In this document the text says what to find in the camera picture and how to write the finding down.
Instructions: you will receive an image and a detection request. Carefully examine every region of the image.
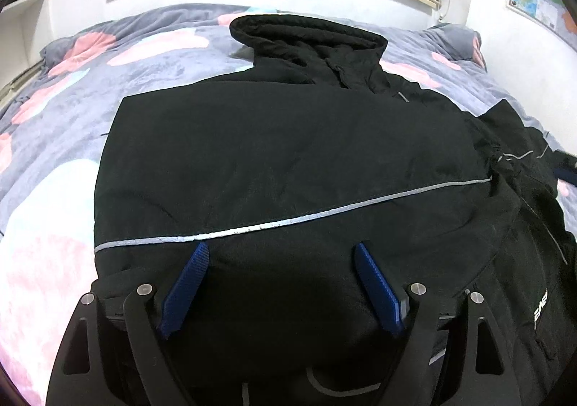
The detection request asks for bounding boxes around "white wall shelf unit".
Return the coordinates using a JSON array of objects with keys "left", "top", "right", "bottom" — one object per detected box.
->
[{"left": 1, "top": 0, "right": 44, "bottom": 88}]

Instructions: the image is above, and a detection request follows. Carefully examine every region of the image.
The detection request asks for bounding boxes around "grey floral bed quilt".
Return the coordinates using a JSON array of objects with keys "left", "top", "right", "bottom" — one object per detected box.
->
[{"left": 1, "top": 5, "right": 576, "bottom": 405}]

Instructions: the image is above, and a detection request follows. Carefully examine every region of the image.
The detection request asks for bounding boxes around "black jacket with reflective piping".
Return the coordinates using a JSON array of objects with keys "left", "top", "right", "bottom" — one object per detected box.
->
[{"left": 93, "top": 16, "right": 576, "bottom": 405}]

